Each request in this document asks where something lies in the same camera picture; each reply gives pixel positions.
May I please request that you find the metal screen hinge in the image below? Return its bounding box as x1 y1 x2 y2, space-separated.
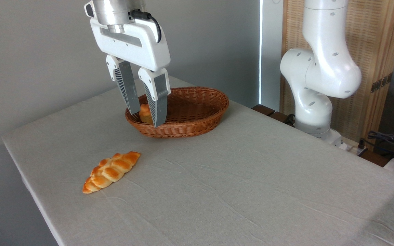
370 73 393 93

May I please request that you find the brown wicker basket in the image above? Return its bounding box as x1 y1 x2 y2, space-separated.
125 86 229 138

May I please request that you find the white power strip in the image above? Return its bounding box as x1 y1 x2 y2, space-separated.
332 137 367 156

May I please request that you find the dark brown wooden bench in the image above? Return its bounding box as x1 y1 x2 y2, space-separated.
252 104 295 127

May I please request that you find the black cable bundle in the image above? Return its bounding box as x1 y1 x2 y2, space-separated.
359 131 394 161

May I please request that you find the grey tablecloth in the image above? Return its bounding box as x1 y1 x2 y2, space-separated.
1 72 394 246

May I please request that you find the long braided bread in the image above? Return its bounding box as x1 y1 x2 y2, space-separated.
82 151 141 194

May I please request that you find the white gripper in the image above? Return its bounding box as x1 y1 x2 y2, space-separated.
90 18 171 128

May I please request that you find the small round bread bun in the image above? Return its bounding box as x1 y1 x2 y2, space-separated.
139 104 154 124

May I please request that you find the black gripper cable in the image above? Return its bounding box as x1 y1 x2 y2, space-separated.
130 10 162 43

